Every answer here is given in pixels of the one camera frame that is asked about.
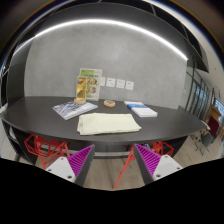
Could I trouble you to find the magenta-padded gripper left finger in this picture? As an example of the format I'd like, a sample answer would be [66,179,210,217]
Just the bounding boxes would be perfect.
[45,143,96,187]

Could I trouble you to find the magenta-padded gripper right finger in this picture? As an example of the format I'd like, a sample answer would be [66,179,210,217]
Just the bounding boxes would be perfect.
[132,143,184,185]

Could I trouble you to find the cream towel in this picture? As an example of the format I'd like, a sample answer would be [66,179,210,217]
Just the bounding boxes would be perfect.
[77,112,142,136]

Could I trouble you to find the grey striped magazine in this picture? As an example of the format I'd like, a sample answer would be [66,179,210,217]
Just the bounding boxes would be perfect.
[52,100,99,121]

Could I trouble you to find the white and blue booklet stack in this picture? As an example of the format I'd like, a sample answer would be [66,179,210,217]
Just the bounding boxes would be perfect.
[123,100,158,118]

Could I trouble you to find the green and white leaflet stand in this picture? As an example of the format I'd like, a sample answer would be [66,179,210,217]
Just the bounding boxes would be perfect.
[79,67,103,102]

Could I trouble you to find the curved white light strip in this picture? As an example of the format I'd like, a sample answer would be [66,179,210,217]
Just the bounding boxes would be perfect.
[14,18,189,61]

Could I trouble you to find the red wire frame chair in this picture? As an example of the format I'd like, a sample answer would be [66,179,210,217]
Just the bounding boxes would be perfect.
[112,141,175,190]
[23,134,71,170]

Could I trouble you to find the wooden tape ring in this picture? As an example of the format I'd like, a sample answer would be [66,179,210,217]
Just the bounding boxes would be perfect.
[103,99,116,108]

